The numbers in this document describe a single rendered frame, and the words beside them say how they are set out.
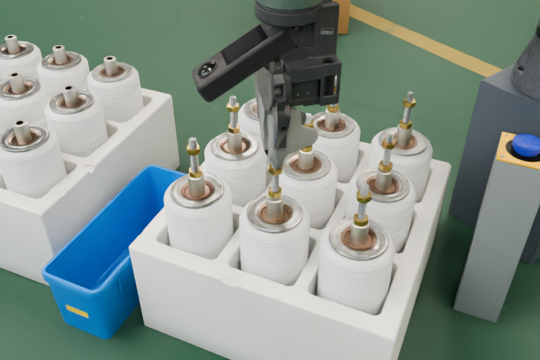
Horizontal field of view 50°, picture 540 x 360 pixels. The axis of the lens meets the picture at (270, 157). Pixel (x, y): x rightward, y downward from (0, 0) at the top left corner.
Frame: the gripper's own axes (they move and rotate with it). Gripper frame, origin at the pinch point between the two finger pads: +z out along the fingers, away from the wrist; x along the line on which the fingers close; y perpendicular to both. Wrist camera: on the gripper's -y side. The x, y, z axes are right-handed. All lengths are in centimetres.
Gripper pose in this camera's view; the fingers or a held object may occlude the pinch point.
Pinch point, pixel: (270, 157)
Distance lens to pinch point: 72.8
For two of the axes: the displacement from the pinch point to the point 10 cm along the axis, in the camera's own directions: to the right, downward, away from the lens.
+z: 0.0, 8.0, 6.0
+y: 9.6, -1.8, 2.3
